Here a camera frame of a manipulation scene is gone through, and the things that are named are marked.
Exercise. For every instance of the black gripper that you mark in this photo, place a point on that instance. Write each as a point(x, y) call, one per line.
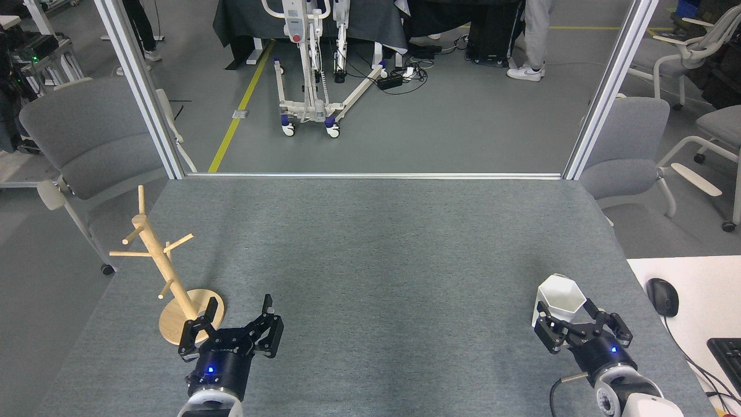
point(602, 353)
point(220, 365)

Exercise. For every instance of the white faceted cup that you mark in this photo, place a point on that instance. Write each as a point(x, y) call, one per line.
point(561, 292)

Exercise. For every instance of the wooden cup rack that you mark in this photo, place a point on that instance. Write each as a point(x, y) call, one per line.
point(191, 324)

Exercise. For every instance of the black computer mouse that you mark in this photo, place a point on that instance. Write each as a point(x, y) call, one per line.
point(663, 296)

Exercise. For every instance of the white desk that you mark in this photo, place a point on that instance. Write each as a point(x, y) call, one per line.
point(706, 289)

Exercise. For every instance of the black keyboard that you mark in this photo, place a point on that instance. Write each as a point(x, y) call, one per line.
point(728, 359)

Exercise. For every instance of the grey chair with pale armrests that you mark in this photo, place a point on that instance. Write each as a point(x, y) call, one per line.
point(628, 145)
point(723, 124)
point(87, 139)

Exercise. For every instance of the metal floor socket plate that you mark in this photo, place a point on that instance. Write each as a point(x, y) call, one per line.
point(240, 114)

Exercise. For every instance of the black computer case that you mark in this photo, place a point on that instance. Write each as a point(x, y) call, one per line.
point(492, 35)

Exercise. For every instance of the white stand on wheels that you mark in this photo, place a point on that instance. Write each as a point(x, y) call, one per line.
point(294, 23)

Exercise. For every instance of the blue box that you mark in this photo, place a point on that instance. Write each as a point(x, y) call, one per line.
point(689, 6)

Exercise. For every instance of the dark grey table cloth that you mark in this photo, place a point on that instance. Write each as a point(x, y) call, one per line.
point(370, 20)

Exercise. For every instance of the equipment cart with green light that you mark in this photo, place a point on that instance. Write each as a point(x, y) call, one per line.
point(35, 46)

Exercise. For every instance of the silver table edge rail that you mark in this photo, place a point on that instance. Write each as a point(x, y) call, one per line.
point(376, 175)

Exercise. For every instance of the silver frame post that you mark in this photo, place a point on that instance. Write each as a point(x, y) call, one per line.
point(138, 75)
point(611, 87)

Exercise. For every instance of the white frame office chair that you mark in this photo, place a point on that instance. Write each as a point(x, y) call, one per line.
point(694, 49)

